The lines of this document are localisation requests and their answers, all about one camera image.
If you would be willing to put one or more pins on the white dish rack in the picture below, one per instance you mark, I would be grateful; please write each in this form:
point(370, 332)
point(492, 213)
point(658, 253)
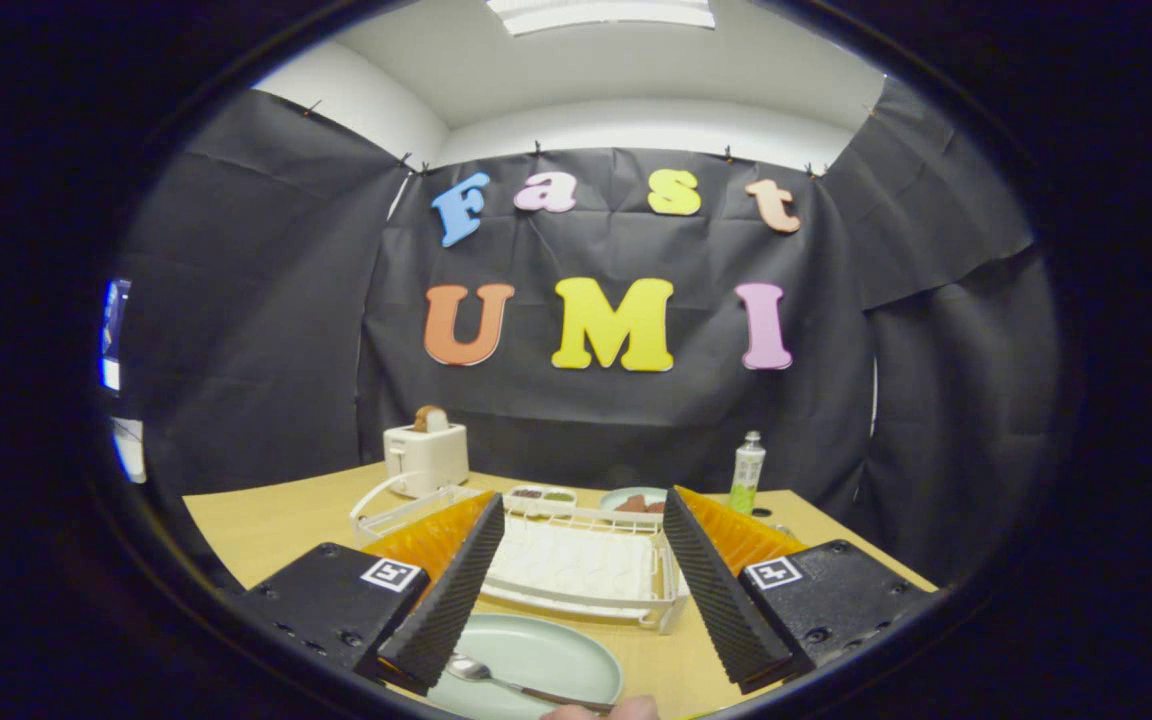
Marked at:
point(576, 565)

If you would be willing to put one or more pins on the white object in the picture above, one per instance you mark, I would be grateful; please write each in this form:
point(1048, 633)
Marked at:
point(131, 450)

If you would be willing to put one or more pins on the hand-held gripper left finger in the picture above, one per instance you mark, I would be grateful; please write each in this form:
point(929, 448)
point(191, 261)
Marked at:
point(446, 610)

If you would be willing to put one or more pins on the ceiling light panel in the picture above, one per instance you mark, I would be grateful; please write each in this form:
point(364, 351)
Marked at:
point(601, 15)

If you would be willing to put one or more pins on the bread slice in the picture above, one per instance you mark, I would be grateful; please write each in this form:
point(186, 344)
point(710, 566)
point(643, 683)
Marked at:
point(431, 420)

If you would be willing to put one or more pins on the brown food pieces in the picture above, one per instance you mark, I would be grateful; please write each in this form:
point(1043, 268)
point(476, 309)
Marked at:
point(638, 504)

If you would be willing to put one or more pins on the white toaster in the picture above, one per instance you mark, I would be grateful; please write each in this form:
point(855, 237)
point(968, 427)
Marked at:
point(426, 460)

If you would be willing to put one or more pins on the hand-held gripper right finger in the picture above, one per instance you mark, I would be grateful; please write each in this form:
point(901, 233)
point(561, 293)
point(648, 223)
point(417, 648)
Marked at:
point(721, 600)

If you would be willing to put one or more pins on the small light green plate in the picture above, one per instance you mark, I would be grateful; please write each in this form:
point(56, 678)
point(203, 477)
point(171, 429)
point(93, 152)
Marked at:
point(616, 497)

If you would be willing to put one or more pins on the white condiment tray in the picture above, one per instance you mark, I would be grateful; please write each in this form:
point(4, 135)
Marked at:
point(539, 498)

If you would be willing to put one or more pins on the green and white bottle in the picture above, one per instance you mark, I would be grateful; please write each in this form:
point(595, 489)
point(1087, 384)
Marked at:
point(747, 470)

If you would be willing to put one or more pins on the blue lit screen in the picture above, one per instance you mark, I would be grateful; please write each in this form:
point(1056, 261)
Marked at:
point(113, 330)

